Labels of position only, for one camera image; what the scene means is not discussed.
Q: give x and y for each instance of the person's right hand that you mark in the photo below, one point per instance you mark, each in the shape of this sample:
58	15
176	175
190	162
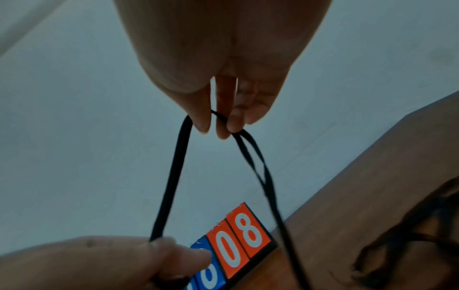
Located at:
222	36

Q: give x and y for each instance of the person's left hand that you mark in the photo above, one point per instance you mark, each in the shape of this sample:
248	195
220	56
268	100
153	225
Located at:
89	263

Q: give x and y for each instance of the blue and red flip scoreboard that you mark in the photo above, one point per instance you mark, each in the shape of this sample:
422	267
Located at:
247	235

